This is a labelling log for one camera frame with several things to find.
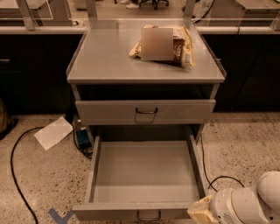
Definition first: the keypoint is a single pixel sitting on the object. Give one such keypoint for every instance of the blue power box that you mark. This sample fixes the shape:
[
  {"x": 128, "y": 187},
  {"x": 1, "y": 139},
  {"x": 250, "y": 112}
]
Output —
[{"x": 82, "y": 138}]

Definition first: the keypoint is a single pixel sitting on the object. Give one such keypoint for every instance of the brown bag at left edge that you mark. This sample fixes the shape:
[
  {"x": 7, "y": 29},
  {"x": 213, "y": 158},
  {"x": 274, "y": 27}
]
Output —
[{"x": 7, "y": 124}]

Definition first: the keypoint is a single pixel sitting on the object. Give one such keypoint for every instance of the blue tape floor mark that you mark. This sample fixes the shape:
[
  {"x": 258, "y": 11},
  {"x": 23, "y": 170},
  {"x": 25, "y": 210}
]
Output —
[{"x": 58, "y": 219}]

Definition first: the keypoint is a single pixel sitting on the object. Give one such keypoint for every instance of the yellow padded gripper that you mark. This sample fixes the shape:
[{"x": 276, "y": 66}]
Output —
[{"x": 222, "y": 205}]

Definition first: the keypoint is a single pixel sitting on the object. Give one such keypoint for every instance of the white paper sheet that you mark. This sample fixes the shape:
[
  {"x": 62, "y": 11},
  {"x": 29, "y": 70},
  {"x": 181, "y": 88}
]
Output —
[{"x": 53, "y": 133}]

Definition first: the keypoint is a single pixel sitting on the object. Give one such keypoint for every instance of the grey drawer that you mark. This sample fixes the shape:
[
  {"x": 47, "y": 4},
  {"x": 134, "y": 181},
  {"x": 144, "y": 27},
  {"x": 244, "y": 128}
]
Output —
[
  {"x": 132, "y": 112},
  {"x": 142, "y": 181}
]

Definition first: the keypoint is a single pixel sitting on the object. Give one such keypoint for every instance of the brown yellow snack bag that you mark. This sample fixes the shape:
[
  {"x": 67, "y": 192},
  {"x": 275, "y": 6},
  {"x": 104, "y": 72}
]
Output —
[{"x": 169, "y": 44}]

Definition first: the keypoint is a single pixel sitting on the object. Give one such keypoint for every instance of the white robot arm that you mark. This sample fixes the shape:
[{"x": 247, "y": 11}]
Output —
[{"x": 258, "y": 204}]

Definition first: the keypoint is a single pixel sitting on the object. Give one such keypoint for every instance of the black office chair base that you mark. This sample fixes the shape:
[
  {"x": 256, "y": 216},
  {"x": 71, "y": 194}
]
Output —
[{"x": 154, "y": 3}]

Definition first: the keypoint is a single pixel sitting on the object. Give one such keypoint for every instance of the grey metal drawer cabinet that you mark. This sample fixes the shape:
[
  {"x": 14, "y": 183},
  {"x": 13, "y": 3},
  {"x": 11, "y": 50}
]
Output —
[{"x": 102, "y": 70}]

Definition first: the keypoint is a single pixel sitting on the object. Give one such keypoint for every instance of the grey top drawer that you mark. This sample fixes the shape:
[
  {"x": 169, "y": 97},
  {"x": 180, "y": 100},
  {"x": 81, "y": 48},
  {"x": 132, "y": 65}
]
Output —
[{"x": 132, "y": 112}]

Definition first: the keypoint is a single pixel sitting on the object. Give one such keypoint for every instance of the white shoes in background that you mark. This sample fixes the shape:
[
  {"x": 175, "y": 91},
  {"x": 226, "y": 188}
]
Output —
[{"x": 130, "y": 4}]

